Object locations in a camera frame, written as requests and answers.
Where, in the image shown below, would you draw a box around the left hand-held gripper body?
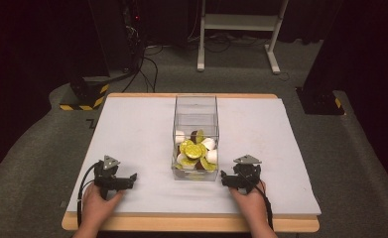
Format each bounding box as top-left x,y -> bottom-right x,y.
93,155 -> 121,200

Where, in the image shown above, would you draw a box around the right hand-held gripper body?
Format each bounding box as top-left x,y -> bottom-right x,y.
232,154 -> 263,194

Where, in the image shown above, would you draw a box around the pile of coffee capsules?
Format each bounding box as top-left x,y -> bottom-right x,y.
174,129 -> 219,173

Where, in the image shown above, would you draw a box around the clear plastic box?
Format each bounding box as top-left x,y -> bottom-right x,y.
171,94 -> 220,182

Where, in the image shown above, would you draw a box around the person's right hand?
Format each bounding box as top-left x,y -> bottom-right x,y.
228,179 -> 270,230

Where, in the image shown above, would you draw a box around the person's left hand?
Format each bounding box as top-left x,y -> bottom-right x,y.
81,182 -> 126,230

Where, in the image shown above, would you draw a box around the white foam mat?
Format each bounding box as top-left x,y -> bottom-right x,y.
65,96 -> 323,217

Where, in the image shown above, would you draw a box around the wooden table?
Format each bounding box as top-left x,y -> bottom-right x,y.
61,92 -> 322,234

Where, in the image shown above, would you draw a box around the black yellow striped stand base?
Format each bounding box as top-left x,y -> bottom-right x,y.
59,75 -> 111,112

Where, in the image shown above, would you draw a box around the black equipment tower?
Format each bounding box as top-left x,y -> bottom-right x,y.
87,0 -> 146,78

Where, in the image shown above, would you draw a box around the white metal stand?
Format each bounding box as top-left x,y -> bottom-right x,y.
196,0 -> 290,75

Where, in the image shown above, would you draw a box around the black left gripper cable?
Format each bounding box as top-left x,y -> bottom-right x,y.
75,161 -> 102,230

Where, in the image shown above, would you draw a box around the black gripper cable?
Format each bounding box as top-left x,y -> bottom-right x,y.
240,172 -> 276,232
75,161 -> 102,230

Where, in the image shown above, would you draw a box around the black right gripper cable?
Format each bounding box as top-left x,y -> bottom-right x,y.
240,172 -> 276,232

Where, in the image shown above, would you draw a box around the black floor cables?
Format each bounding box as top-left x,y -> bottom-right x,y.
121,42 -> 165,94

